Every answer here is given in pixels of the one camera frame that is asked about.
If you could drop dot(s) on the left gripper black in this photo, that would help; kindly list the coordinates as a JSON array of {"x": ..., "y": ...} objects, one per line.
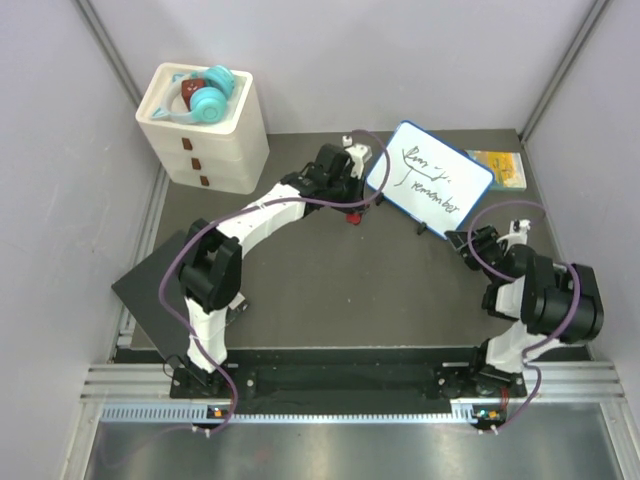
[{"x": 356, "y": 185}]

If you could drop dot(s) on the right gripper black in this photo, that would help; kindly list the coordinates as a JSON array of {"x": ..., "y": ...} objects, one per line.
[{"x": 485, "y": 238}]

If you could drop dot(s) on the red whiteboard eraser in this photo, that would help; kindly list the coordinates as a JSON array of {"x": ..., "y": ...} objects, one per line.
[{"x": 354, "y": 218}]

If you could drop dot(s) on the blue framed whiteboard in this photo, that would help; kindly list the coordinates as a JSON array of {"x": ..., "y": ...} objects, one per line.
[{"x": 428, "y": 179}]

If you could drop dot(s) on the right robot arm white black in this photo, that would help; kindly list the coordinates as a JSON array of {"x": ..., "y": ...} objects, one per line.
[{"x": 550, "y": 305}]

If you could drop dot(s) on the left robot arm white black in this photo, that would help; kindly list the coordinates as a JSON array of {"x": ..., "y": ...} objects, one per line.
[{"x": 210, "y": 273}]

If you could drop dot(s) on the yellow blue book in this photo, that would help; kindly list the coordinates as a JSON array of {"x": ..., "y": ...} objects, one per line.
[{"x": 507, "y": 167}]

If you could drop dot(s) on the white stacked drawer unit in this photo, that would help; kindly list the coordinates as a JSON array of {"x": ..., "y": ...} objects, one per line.
[{"x": 227, "y": 156}]

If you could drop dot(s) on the teal cat ear headphones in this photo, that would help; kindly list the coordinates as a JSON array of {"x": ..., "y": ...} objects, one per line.
[{"x": 208, "y": 104}]

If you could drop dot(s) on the dark red cube toy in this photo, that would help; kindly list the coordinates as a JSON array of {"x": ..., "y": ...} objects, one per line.
[{"x": 189, "y": 87}]

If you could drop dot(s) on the black flat board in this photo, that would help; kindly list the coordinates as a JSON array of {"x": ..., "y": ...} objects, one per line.
[{"x": 154, "y": 329}]

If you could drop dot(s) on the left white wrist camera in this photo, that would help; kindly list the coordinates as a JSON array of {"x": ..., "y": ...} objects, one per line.
[{"x": 360, "y": 154}]

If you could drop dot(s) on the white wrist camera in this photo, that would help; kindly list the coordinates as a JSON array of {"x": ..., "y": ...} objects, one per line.
[
  {"x": 360, "y": 154},
  {"x": 518, "y": 233}
]

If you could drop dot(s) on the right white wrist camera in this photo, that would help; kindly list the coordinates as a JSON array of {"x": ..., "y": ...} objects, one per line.
[{"x": 518, "y": 233}]

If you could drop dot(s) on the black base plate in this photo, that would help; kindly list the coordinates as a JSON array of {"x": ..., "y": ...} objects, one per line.
[{"x": 428, "y": 372}]

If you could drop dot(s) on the grey slotted cable duct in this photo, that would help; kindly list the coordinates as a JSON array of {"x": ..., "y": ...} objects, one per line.
[{"x": 205, "y": 414}]

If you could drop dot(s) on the aluminium frame rail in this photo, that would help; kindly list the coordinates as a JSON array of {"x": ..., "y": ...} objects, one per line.
[{"x": 126, "y": 382}]

